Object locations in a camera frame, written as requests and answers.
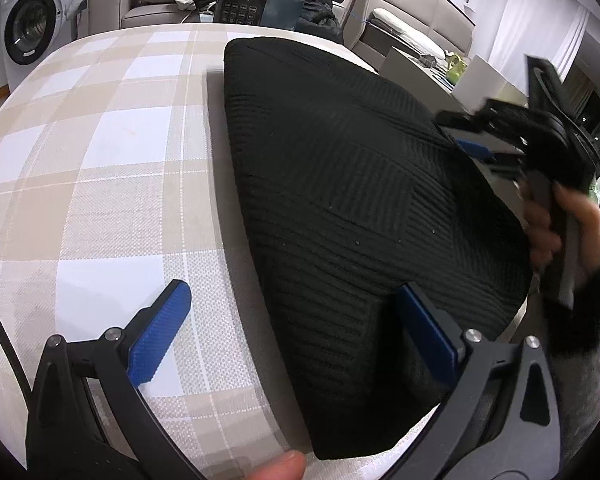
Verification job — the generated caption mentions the black electric pressure cooker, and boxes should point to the black electric pressure cooker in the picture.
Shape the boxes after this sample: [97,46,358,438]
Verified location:
[215,0,313,32]

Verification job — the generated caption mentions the white curtain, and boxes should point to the white curtain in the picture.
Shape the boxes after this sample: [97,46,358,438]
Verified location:
[487,0,596,91]

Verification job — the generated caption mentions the yellow-green item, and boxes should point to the yellow-green item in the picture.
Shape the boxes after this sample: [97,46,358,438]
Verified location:
[442,52,468,86]

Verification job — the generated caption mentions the person's right forearm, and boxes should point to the person's right forearm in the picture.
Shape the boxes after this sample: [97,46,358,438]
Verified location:
[535,260,600,356]

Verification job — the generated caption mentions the person's left hand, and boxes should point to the person's left hand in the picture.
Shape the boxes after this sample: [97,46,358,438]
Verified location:
[245,450,308,480]

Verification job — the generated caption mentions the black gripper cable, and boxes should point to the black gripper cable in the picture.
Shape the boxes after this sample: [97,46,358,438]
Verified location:
[0,282,33,396]

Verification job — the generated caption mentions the beige covered cabinet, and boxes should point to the beige covered cabinet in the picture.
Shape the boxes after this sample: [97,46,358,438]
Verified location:
[380,46,456,93]

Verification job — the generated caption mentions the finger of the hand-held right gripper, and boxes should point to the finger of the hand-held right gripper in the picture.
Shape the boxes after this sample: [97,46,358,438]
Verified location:
[455,137,498,163]
[435,100,498,133]

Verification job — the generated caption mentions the beige bed headboard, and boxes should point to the beige bed headboard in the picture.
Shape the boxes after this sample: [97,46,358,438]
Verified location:
[355,0,476,61]

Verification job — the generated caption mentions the plaid tablecloth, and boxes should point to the plaid tablecloth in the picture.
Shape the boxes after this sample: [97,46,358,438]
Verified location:
[0,22,531,480]

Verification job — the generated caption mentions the white bed pillow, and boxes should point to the white bed pillow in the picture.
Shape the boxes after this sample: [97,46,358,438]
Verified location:
[370,7,446,58]

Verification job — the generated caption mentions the black knit sweater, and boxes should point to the black knit sweater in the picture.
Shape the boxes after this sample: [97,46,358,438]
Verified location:
[222,36,533,461]

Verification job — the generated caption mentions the person's right hand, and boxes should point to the person's right hand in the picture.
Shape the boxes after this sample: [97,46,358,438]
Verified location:
[522,182,600,291]

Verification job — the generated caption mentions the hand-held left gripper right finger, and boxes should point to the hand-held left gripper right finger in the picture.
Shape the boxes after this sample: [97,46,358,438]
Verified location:
[395,282,563,480]

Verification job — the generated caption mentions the person's grey clothing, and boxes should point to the person's grey clothing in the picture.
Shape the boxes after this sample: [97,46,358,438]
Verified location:
[555,305,600,480]

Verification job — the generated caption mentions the white washing machine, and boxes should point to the white washing machine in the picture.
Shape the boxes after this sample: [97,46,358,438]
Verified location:
[0,0,83,81]

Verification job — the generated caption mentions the grey sofa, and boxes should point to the grey sofa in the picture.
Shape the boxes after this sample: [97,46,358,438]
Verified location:
[87,0,381,41]

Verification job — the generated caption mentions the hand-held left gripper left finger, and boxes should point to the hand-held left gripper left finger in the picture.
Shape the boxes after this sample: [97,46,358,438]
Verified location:
[25,280,206,480]

